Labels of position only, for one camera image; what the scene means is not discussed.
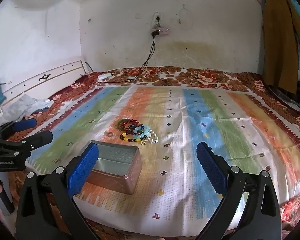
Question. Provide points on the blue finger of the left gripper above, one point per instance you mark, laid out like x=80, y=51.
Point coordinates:
x=8, y=129
x=37, y=138

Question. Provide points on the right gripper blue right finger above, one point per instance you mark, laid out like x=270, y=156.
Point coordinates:
x=261, y=216

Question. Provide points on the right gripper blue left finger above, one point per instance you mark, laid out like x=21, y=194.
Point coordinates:
x=35, y=219

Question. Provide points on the green jade bangle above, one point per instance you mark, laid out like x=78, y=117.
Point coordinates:
x=121, y=124

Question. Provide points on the grey crumpled cloth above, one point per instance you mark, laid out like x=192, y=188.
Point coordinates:
x=25, y=106

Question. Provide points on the floral brown bedspread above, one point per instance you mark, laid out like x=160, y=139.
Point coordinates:
x=175, y=77

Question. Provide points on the white headboard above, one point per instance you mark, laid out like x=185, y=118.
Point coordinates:
x=45, y=84

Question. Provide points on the silver metal tin box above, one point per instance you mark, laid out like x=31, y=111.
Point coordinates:
x=117, y=168

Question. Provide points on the white charger adapter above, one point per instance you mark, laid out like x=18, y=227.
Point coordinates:
x=104, y=76

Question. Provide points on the striped colourful cloth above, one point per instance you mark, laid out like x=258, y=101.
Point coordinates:
x=173, y=196

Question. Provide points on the hanging brown jacket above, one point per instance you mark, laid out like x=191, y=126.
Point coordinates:
x=281, y=34

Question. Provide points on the wall power socket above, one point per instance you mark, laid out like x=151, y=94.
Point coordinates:
x=160, y=31

